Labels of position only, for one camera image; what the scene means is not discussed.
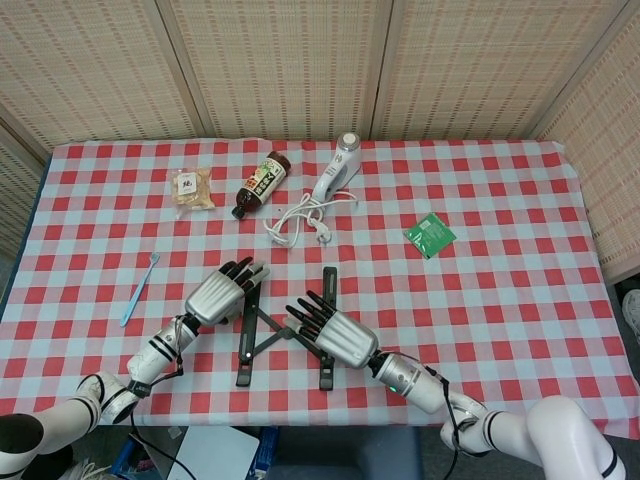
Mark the blue plastic crate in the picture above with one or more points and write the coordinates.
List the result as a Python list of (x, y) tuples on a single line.
[(127, 457)]

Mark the left five-finger robot hand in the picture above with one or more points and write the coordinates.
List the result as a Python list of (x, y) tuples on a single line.
[(217, 297)]

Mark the white flat board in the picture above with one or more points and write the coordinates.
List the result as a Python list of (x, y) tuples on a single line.
[(215, 455)]

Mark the green foil packet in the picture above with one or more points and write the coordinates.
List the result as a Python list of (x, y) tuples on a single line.
[(430, 235)]

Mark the white handheld steamer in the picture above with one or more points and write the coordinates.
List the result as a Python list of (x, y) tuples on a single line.
[(336, 170)]

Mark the woven bamboo screen panel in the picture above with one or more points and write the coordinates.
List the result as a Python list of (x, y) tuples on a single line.
[(15, 200), (475, 65), (90, 65), (290, 65), (615, 175)]

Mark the right five-finger robot hand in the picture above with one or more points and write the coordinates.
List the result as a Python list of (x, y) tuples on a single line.
[(345, 337)]

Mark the white sneaker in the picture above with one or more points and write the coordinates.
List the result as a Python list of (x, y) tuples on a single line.
[(92, 472), (632, 315)]

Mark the black folding stand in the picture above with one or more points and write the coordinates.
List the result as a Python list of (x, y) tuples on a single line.
[(329, 285)]

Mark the light blue toothbrush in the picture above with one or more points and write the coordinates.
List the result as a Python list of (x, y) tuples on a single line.
[(136, 297)]

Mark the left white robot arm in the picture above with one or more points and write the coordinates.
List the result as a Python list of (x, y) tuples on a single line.
[(150, 357)]

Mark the clear bag of snacks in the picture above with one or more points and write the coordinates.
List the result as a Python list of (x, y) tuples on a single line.
[(192, 190)]

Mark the red white checked tablecloth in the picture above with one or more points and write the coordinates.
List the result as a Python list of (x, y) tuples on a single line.
[(500, 325)]

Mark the brown drink bottle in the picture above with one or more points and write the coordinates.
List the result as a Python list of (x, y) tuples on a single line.
[(260, 185)]

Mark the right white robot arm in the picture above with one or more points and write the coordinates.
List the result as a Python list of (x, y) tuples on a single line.
[(415, 382)]

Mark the blue box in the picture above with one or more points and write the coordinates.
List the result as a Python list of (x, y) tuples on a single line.
[(267, 450)]

